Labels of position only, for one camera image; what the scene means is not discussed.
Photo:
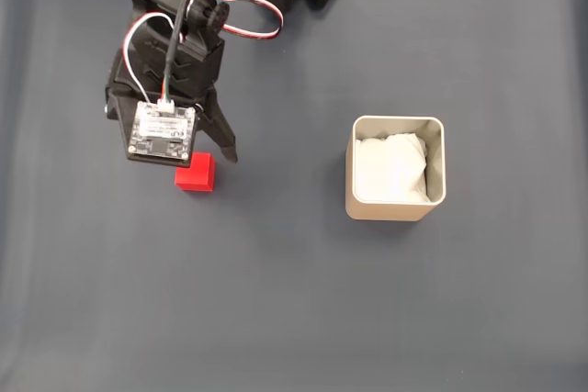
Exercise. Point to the red cube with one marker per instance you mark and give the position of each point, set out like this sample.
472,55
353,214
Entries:
197,176

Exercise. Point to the beige metal square box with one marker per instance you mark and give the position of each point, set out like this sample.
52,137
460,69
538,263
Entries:
395,212

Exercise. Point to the white crumpled tissue paper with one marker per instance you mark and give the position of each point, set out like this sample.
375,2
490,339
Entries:
390,171

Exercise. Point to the camera board on black mount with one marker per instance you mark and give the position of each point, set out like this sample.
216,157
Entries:
161,130

